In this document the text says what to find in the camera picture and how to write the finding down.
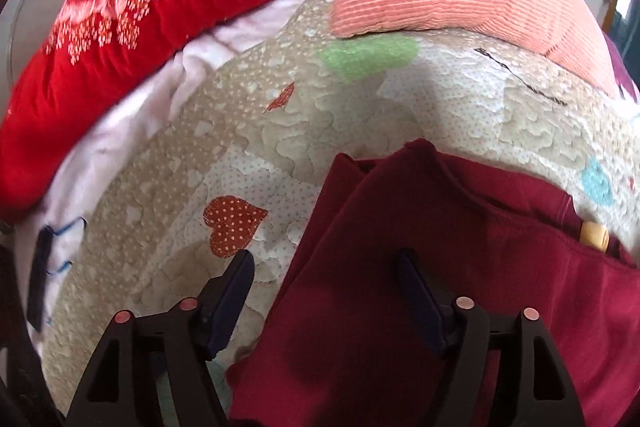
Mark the patchwork quilted bedspread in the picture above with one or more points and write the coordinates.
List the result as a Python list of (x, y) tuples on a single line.
[(325, 117)]

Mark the purple cloth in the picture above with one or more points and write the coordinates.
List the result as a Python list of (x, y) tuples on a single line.
[(627, 72)]

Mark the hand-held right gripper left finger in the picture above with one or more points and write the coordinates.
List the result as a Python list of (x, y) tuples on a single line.
[(230, 307)]

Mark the dark red sweater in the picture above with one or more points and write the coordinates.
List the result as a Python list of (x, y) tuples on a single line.
[(400, 207)]

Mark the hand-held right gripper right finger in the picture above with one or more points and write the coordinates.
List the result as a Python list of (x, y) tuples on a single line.
[(420, 302)]

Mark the white bed sheet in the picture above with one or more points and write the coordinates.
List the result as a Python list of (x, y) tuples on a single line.
[(125, 122)]

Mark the red floral quilt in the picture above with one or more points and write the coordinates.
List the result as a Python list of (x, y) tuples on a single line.
[(125, 7)]

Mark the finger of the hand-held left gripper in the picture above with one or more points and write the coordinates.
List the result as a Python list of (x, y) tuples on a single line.
[(40, 277)]

